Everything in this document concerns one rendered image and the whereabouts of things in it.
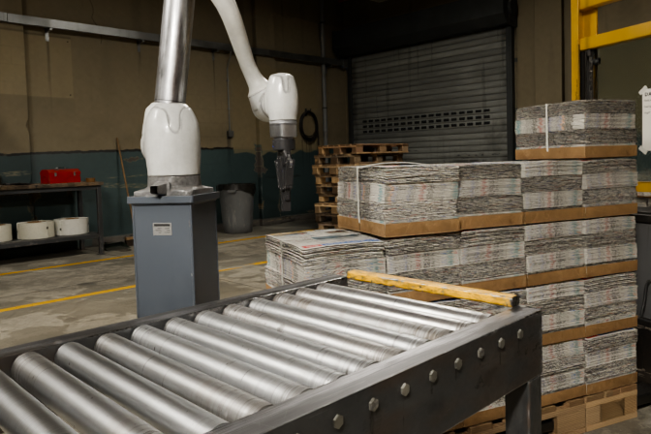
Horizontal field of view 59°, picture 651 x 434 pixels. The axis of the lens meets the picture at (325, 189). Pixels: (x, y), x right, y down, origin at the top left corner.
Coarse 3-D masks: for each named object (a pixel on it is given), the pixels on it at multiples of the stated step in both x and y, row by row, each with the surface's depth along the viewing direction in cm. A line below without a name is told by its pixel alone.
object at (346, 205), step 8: (344, 168) 212; (352, 168) 205; (344, 176) 212; (352, 176) 206; (344, 184) 213; (352, 184) 206; (344, 192) 214; (352, 192) 206; (344, 200) 211; (352, 200) 205; (344, 208) 212; (352, 208) 205; (352, 216) 207
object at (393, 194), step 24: (384, 168) 183; (408, 168) 186; (432, 168) 189; (456, 168) 193; (384, 192) 184; (408, 192) 187; (432, 192) 191; (384, 216) 184; (408, 216) 188; (432, 216) 191; (456, 216) 194
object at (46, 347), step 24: (288, 288) 132; (312, 288) 135; (168, 312) 114; (192, 312) 113; (216, 312) 117; (72, 336) 99; (96, 336) 100; (0, 360) 89; (48, 408) 94; (0, 432) 90
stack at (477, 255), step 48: (288, 240) 192; (336, 240) 186; (384, 240) 189; (432, 240) 193; (480, 240) 202; (528, 240) 210; (576, 240) 220; (384, 288) 186; (528, 288) 212; (576, 288) 221; (576, 384) 223; (480, 432) 204; (576, 432) 223
